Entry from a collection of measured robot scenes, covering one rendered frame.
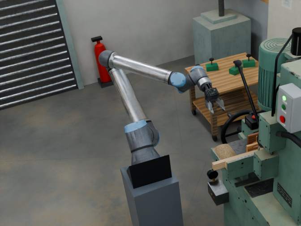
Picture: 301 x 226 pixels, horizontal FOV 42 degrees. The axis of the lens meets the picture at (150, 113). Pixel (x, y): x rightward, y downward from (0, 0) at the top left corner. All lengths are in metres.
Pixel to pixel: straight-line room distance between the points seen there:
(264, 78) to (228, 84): 1.65
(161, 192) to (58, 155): 1.60
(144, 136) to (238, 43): 2.19
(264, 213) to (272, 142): 0.40
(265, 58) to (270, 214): 0.73
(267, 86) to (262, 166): 0.36
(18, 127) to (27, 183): 0.98
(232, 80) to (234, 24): 0.89
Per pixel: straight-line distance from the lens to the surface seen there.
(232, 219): 2.43
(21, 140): 4.27
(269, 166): 1.88
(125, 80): 2.78
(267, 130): 1.70
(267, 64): 1.81
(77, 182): 3.51
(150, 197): 2.51
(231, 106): 3.80
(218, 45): 4.27
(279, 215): 1.99
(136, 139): 2.47
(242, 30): 4.36
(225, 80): 3.56
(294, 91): 1.54
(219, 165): 2.04
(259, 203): 2.03
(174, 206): 2.64
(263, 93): 1.90
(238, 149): 2.17
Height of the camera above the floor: 2.27
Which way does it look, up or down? 33 degrees down
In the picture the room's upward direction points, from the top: 8 degrees counter-clockwise
